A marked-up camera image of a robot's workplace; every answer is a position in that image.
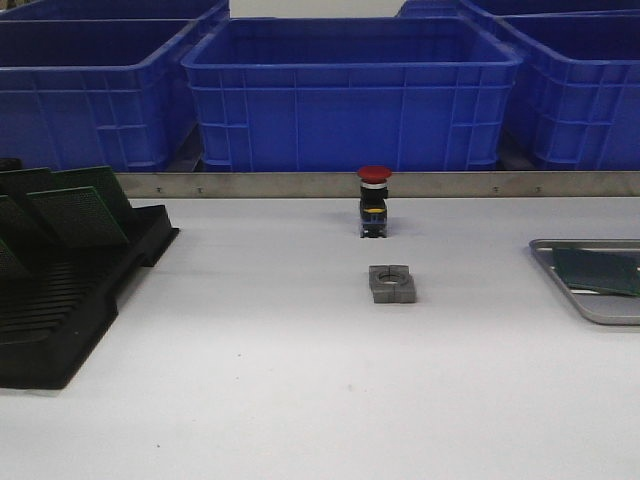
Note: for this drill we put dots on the red emergency stop button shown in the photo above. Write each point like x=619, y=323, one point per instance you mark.
x=372, y=206

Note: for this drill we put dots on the silver metal tray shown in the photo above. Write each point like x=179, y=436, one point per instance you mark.
x=600, y=308

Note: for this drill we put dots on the green perforated board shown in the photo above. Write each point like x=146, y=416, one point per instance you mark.
x=103, y=179
x=601, y=272
x=79, y=217

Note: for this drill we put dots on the blue plastic crate right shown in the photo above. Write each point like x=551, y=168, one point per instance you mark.
x=575, y=101

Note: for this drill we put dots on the blue plastic crate centre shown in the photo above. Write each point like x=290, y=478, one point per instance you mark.
x=313, y=95

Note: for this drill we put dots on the blue crate back left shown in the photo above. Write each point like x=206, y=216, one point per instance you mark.
x=118, y=10

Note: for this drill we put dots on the green perforated board middle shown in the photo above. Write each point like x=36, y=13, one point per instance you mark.
x=79, y=217

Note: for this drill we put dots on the black slotted board rack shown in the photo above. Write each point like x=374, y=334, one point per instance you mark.
x=52, y=320

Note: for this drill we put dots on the green perforated board front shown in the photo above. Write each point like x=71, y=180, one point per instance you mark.
x=601, y=272

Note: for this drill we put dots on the blue plastic crate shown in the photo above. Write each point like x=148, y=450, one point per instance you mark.
x=575, y=101
x=313, y=95
x=85, y=93

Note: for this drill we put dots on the green perforated board rear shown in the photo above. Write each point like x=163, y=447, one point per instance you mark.
x=103, y=179

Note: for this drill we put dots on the blue plastic crate left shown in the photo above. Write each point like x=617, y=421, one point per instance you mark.
x=85, y=93

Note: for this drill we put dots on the green board far left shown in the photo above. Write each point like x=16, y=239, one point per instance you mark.
x=18, y=183

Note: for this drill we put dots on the blue crate back right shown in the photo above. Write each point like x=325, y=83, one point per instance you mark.
x=497, y=8

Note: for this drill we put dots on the grey metal clamp block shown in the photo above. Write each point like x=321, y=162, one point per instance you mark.
x=392, y=284

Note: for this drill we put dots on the steel table edge rail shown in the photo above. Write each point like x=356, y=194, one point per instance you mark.
x=482, y=184

